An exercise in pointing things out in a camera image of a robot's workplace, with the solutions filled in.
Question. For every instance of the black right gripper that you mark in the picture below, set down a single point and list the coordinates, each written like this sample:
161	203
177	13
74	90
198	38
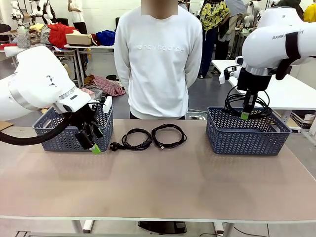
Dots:
254	80

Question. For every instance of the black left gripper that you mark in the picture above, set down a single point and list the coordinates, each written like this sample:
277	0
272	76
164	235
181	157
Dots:
87	116

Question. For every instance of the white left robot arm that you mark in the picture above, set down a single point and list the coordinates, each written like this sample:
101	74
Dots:
37	79

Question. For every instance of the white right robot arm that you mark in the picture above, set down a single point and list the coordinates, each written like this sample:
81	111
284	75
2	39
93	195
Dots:
266	44

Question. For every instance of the blue-grey plastic basket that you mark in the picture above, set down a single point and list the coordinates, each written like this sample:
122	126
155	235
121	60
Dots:
56	143
234	145

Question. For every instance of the white background table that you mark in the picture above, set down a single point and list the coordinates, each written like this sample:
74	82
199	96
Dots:
291	93

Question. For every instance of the red checkered cloth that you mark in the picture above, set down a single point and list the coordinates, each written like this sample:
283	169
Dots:
108	85

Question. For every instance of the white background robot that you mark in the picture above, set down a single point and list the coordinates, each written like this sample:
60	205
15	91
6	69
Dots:
21	11
249	13

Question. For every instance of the white table leg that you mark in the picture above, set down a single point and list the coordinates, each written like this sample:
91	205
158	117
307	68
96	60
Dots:
87	225
219	228

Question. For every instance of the person in white sweatshirt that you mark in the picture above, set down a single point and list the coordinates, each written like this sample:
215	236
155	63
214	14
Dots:
158	74

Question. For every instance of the background table with clothes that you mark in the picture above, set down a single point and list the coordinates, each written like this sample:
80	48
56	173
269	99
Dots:
84	46

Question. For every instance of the person in yellow floral shirt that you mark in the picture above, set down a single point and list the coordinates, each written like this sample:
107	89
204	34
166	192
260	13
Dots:
212	14

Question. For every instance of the cardboard box on table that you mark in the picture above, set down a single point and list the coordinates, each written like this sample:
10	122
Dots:
79	39

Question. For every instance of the blue cloth pile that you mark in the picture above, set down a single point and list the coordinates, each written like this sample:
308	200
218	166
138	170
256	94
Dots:
106	37

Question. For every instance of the person in black jacket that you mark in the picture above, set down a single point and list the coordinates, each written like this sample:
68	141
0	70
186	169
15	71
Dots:
298	12

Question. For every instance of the person in yellow jacket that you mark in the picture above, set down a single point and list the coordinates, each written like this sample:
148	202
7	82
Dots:
309	14

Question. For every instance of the red cloth pile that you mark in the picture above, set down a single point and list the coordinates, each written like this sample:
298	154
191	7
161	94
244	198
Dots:
59	34

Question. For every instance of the black office chair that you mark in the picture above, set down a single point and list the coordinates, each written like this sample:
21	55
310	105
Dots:
117	24

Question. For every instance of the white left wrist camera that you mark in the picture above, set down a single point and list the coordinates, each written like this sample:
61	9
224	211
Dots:
107	105

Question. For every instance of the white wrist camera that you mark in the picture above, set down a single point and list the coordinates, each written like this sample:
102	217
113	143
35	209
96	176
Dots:
107	105
221	77

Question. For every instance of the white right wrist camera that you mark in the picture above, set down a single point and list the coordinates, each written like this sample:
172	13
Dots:
221	77

